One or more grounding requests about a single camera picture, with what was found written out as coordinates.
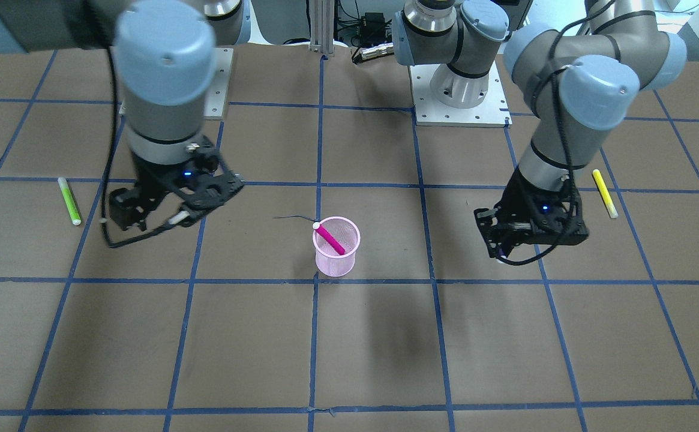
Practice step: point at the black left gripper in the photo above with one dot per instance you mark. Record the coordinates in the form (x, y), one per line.
(521, 193)

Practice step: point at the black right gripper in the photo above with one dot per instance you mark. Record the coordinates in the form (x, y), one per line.
(149, 172)

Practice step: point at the pink highlighter pen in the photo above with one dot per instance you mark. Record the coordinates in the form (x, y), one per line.
(329, 238)

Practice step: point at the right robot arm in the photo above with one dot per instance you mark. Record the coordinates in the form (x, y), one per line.
(175, 30)

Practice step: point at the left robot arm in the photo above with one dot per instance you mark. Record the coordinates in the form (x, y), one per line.
(580, 87)

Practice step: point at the pink mesh cup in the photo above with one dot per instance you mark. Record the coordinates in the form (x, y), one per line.
(348, 234)

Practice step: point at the green highlighter pen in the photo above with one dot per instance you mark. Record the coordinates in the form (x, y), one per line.
(69, 201)

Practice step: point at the yellow highlighter pen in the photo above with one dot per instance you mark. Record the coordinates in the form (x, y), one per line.
(604, 193)

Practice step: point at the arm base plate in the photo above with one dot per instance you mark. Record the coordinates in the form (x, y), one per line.
(444, 99)
(214, 84)

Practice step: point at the aluminium frame post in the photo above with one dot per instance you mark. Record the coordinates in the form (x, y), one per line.
(322, 21)

